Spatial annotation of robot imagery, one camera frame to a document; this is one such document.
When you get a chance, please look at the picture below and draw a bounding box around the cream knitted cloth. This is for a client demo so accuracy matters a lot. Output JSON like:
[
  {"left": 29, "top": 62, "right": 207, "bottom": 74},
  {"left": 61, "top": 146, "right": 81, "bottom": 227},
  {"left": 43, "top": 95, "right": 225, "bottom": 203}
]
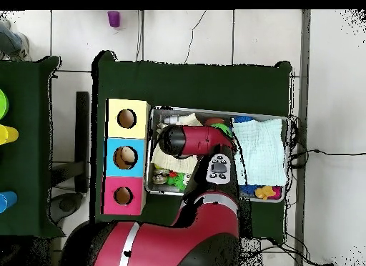
[{"left": 151, "top": 112, "right": 202, "bottom": 175}]

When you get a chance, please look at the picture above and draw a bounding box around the shallow mesh bin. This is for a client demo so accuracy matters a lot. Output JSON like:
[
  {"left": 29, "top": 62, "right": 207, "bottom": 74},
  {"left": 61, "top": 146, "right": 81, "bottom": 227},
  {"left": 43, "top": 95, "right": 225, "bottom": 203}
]
[{"left": 144, "top": 107, "right": 290, "bottom": 204}]

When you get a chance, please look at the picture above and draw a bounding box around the wooden box with three holes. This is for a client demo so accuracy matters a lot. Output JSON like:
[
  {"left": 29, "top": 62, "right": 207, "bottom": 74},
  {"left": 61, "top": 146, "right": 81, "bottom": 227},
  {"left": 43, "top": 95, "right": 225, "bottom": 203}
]
[{"left": 101, "top": 98, "right": 151, "bottom": 216}]

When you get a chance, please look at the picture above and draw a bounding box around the silver toy bottle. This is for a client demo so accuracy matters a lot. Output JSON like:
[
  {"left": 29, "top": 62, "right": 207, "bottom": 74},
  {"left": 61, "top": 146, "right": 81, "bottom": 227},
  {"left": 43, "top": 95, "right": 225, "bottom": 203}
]
[{"left": 163, "top": 114, "right": 184, "bottom": 125}]

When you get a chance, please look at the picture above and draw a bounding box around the brown toy football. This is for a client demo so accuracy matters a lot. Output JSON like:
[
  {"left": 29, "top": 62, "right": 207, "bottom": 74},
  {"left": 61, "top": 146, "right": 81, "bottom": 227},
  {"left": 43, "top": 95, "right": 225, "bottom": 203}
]
[{"left": 204, "top": 117, "right": 225, "bottom": 127}]

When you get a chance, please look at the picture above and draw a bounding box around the green spiky monster toy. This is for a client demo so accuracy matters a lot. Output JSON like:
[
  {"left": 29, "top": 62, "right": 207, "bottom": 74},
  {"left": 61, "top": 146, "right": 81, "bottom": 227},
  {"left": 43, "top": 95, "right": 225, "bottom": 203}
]
[{"left": 167, "top": 172, "right": 189, "bottom": 192}]

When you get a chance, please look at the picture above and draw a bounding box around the round printed tin can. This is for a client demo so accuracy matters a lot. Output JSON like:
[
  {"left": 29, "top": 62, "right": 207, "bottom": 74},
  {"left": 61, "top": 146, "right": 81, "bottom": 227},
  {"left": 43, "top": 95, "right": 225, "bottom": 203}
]
[{"left": 152, "top": 168, "right": 170, "bottom": 185}]

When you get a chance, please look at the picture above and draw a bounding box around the green spiky ball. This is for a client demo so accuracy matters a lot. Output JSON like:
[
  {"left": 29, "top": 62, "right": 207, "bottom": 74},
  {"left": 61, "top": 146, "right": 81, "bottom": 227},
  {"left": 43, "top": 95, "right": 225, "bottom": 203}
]
[{"left": 218, "top": 123, "right": 233, "bottom": 138}]

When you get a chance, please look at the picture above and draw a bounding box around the dark green tablecloth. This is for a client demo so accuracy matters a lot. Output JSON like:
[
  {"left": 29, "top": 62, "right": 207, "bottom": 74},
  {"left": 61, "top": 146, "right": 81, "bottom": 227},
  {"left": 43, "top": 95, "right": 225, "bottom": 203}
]
[
  {"left": 0, "top": 55, "right": 66, "bottom": 240},
  {"left": 90, "top": 49, "right": 294, "bottom": 245}
]

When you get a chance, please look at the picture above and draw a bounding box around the light blue knitted cloth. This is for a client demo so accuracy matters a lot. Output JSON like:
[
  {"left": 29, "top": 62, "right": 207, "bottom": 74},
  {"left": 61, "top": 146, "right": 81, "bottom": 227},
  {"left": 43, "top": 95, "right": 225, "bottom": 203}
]
[{"left": 232, "top": 118, "right": 287, "bottom": 187}]

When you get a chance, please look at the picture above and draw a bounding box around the yellow plush toy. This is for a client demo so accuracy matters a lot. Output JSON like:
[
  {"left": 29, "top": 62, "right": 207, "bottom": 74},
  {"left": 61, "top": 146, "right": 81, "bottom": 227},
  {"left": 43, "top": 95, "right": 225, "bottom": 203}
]
[{"left": 254, "top": 185, "right": 277, "bottom": 200}]

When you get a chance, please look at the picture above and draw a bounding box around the black upright stand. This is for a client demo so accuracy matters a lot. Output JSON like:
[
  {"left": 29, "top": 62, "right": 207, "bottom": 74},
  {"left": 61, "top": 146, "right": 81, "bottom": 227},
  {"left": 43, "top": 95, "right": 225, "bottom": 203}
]
[{"left": 51, "top": 91, "right": 90, "bottom": 194}]

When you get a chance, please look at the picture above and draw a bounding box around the dark grey oval pad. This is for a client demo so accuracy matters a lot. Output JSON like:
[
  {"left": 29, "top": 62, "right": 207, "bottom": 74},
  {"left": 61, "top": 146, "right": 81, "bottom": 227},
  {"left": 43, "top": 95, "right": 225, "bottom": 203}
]
[{"left": 49, "top": 192, "right": 84, "bottom": 225}]

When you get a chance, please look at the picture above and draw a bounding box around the purple cup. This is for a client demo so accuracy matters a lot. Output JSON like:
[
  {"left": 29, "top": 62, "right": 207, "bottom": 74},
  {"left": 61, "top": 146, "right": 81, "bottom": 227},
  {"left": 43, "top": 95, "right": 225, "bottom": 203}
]
[{"left": 107, "top": 10, "right": 122, "bottom": 29}]

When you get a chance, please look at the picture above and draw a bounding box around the yellow cup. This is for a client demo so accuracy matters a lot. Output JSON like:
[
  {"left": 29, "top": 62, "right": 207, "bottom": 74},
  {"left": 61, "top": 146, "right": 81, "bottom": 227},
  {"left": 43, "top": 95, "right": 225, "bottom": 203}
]
[{"left": 0, "top": 124, "right": 20, "bottom": 146}]

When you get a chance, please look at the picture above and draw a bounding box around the blue cup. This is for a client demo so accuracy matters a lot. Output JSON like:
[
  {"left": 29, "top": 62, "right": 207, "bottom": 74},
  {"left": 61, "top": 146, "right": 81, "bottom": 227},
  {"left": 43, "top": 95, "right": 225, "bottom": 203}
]
[{"left": 0, "top": 190, "right": 19, "bottom": 214}]

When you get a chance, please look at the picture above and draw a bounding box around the green cup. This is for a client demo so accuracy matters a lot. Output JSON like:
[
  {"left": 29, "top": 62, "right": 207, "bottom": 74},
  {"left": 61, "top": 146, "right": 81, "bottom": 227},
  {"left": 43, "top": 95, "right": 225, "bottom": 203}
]
[{"left": 0, "top": 89, "right": 9, "bottom": 120}]

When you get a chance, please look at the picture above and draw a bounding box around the person's foot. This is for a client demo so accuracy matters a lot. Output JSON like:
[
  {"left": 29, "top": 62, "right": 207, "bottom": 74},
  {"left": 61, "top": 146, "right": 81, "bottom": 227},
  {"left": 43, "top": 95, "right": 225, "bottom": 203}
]
[{"left": 0, "top": 19, "right": 31, "bottom": 61}]

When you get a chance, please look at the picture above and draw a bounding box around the black cable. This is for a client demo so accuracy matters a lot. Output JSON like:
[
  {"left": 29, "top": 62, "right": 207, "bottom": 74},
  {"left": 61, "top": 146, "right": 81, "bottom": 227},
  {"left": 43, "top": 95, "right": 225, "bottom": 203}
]
[{"left": 287, "top": 114, "right": 366, "bottom": 169}]

